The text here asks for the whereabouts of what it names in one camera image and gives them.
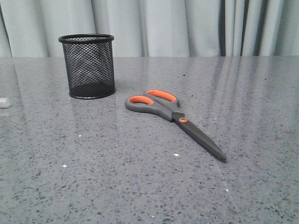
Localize grey orange scissors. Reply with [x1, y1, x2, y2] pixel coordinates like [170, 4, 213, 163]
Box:
[125, 89, 227, 161]

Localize pink pen with clear cap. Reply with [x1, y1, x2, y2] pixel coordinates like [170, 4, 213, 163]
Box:
[0, 98, 11, 109]

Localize black mesh pen holder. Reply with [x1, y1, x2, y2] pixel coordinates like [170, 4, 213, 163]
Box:
[58, 34, 115, 99]

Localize grey curtain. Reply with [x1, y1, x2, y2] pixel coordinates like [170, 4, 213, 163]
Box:
[0, 0, 299, 57]

